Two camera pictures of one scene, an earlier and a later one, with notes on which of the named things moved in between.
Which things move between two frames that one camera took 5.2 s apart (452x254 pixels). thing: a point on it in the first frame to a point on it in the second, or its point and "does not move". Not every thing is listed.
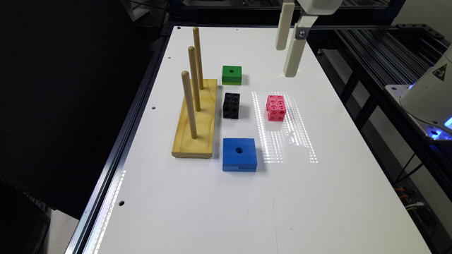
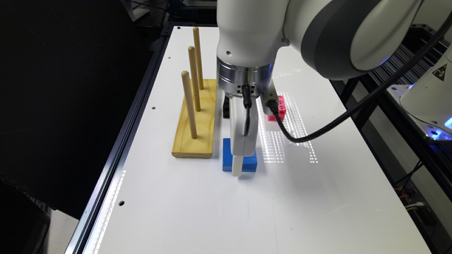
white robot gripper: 296,44 to 242,144
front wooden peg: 187,88 does not move
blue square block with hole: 239,154 does not move
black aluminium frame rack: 364,58 does not move
